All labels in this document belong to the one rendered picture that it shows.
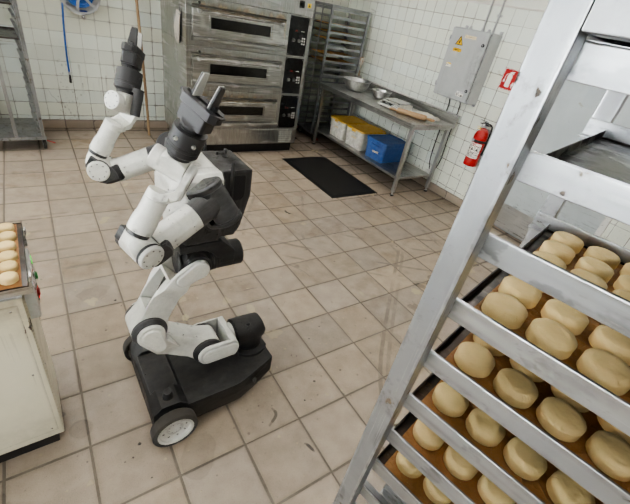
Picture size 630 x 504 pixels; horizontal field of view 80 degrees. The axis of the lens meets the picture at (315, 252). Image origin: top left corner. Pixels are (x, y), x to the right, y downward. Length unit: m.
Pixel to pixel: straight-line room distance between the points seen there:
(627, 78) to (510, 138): 0.09
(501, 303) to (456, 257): 0.12
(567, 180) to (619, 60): 0.10
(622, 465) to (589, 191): 0.31
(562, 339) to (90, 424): 1.98
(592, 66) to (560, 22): 0.05
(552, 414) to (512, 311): 0.13
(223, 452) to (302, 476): 0.38
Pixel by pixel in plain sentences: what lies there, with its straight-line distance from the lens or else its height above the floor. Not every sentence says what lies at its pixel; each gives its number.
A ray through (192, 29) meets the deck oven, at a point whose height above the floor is 1.34.
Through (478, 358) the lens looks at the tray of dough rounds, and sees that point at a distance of 0.57.
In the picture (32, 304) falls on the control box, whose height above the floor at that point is 0.76.
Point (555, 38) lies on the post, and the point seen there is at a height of 1.78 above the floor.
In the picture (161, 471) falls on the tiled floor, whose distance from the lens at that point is 1.99.
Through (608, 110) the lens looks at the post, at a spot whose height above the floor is 1.71.
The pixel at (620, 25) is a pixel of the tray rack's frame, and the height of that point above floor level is 1.80.
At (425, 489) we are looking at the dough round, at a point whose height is 1.14.
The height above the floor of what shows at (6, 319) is 0.77.
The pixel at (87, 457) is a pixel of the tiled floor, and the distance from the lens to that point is 2.09.
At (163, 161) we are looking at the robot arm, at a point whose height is 1.37.
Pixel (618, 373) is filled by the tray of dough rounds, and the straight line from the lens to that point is 0.52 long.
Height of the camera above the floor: 1.77
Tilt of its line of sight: 33 degrees down
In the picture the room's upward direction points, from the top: 12 degrees clockwise
